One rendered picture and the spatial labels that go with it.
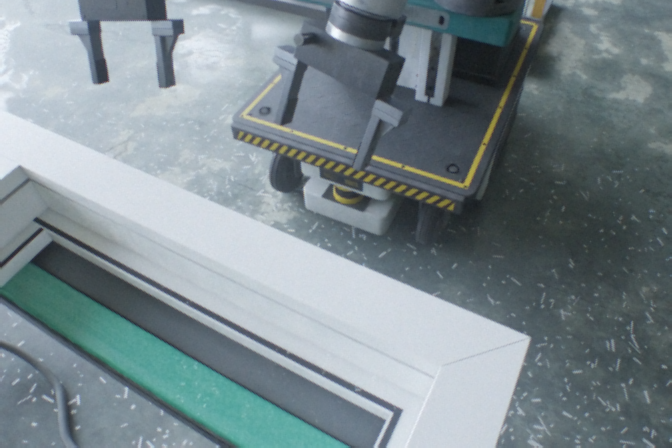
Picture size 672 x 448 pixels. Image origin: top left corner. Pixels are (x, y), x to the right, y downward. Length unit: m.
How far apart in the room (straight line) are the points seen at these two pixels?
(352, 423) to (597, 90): 2.02
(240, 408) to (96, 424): 1.05
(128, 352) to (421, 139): 1.07
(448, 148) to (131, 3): 0.84
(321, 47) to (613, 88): 1.79
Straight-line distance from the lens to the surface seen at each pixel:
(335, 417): 0.39
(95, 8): 0.89
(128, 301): 0.47
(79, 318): 0.46
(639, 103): 2.29
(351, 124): 1.41
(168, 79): 0.85
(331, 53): 0.65
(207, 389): 0.40
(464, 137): 1.39
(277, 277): 0.35
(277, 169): 1.55
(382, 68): 0.62
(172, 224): 0.39
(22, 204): 0.52
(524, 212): 1.69
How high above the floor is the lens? 1.22
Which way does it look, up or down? 48 degrees down
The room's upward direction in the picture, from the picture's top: 2 degrees counter-clockwise
